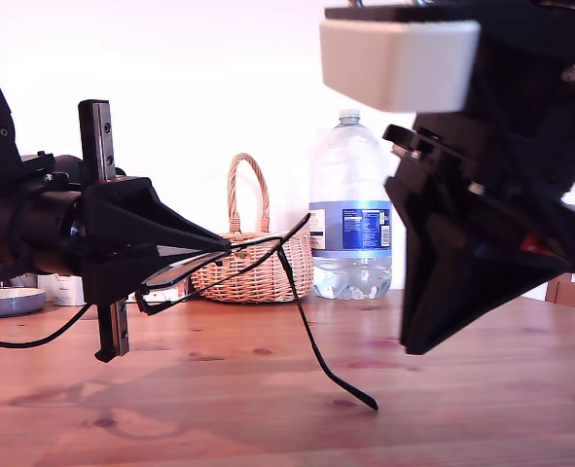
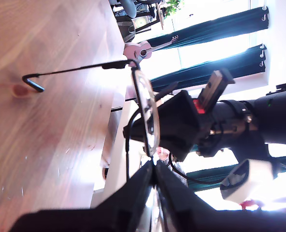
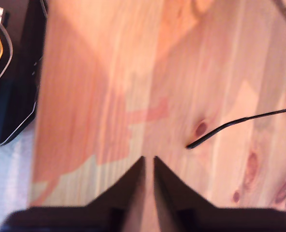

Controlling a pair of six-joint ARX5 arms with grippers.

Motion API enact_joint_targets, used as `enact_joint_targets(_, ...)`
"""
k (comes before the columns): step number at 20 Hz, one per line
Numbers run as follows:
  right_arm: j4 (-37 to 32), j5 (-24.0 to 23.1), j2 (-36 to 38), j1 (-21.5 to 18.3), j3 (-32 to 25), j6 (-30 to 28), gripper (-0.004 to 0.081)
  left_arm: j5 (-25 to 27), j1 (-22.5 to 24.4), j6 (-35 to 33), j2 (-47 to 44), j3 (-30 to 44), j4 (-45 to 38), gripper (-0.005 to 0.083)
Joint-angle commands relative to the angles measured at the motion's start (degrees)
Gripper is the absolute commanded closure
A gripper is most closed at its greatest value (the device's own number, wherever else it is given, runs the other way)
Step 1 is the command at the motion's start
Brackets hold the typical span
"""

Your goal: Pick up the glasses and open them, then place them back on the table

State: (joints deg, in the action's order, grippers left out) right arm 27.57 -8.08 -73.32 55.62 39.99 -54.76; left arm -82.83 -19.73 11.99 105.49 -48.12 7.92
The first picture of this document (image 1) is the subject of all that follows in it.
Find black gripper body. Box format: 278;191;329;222
0;99;130;364

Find black thin-framed eyeglasses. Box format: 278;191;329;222
134;212;379;413

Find white printed carton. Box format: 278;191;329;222
48;272;88;307

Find large clear water bottle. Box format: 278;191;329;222
308;108;394;301

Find grey round dish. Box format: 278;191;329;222
0;287;49;320

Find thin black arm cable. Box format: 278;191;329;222
0;302;92;349

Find wicker basket with handle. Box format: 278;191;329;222
190;153;315;304

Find arm grey camera box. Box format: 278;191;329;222
318;3;482;114

